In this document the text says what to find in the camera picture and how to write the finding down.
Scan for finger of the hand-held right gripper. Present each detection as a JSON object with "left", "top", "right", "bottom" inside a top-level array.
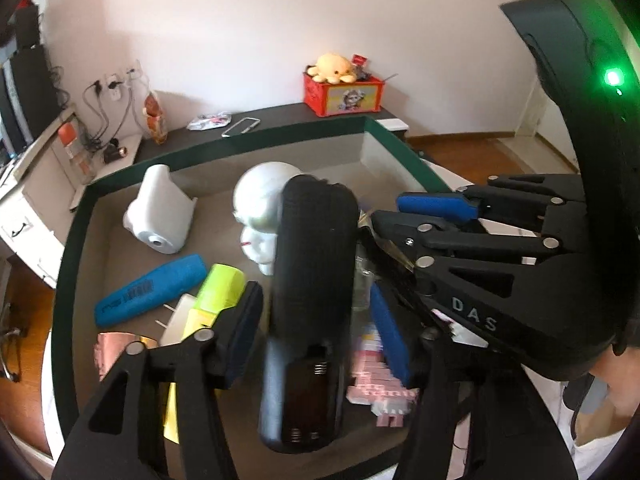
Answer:
[
  {"left": 372, "top": 210, "right": 584, "bottom": 307},
  {"left": 396, "top": 174, "right": 587, "bottom": 239}
]

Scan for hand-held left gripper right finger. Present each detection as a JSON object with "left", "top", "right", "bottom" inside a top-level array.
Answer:
[{"left": 369, "top": 282, "right": 566, "bottom": 480}]

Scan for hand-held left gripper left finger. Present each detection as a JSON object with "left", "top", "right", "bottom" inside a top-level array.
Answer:
[{"left": 52, "top": 280, "right": 265, "bottom": 480}]

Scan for pink pixel pig toy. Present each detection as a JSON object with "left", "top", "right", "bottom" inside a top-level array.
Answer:
[{"left": 348, "top": 324, "right": 420, "bottom": 429}]

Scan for yellow highlighter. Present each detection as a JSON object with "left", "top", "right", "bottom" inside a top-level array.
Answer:
[{"left": 162, "top": 263, "right": 247, "bottom": 445}]

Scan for white charger plug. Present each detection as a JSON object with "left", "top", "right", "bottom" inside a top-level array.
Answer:
[{"left": 159, "top": 292, "right": 198, "bottom": 346}]

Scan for blue marker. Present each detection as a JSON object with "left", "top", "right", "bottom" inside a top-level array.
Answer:
[{"left": 94, "top": 254, "right": 208, "bottom": 327}]

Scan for black remote control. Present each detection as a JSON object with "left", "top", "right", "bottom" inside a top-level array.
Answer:
[{"left": 257, "top": 174, "right": 360, "bottom": 455}]

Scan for rose gold box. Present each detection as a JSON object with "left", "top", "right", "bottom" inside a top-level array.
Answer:
[{"left": 92, "top": 331, "right": 160, "bottom": 386}]

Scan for pink box with dark rim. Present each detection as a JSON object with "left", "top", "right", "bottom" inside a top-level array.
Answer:
[{"left": 52, "top": 115, "right": 468, "bottom": 480}]

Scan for silver astronaut figurine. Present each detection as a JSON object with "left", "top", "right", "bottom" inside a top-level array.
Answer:
[{"left": 232, "top": 161, "right": 301, "bottom": 276}]

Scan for white handheld device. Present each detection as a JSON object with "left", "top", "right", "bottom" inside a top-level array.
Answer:
[{"left": 123, "top": 164, "right": 198, "bottom": 255}]

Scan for white door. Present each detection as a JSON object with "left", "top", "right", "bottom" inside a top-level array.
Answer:
[{"left": 515, "top": 72, "right": 576, "bottom": 141}]

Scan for red toy box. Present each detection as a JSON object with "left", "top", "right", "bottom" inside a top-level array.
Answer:
[{"left": 302, "top": 71, "right": 388, "bottom": 117}]

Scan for dark topped low cabinet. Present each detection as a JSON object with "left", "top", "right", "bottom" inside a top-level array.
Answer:
[{"left": 132, "top": 101, "right": 407, "bottom": 166}]

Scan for orange octopus plush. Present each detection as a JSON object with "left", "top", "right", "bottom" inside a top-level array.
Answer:
[{"left": 306, "top": 53, "right": 357, "bottom": 85}]

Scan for white bedside table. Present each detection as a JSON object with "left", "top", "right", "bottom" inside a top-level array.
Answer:
[{"left": 67, "top": 132, "right": 145, "bottom": 211}]

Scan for person's torso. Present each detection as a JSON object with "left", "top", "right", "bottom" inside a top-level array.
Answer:
[{"left": 530, "top": 345, "right": 636, "bottom": 480}]

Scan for clear plastic packet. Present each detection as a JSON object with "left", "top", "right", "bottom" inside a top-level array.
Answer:
[{"left": 187, "top": 113, "right": 233, "bottom": 131}]

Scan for orange capped water bottle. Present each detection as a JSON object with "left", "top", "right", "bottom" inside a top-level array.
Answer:
[{"left": 57, "top": 119, "right": 98, "bottom": 187}]

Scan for white desk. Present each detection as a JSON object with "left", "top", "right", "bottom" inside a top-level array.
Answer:
[{"left": 0, "top": 105, "right": 81, "bottom": 291}]

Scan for black computer tower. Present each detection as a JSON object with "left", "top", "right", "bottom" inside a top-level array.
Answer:
[{"left": 0, "top": 42, "right": 61, "bottom": 153}]

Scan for black box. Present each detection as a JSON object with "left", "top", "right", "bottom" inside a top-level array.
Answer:
[{"left": 12, "top": 5, "right": 43, "bottom": 48}]

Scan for white wall sockets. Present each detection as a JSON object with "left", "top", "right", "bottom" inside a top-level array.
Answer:
[{"left": 102, "top": 62, "right": 143, "bottom": 103}]

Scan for black power cables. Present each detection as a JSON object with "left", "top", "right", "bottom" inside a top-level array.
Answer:
[{"left": 82, "top": 77, "right": 138, "bottom": 143}]

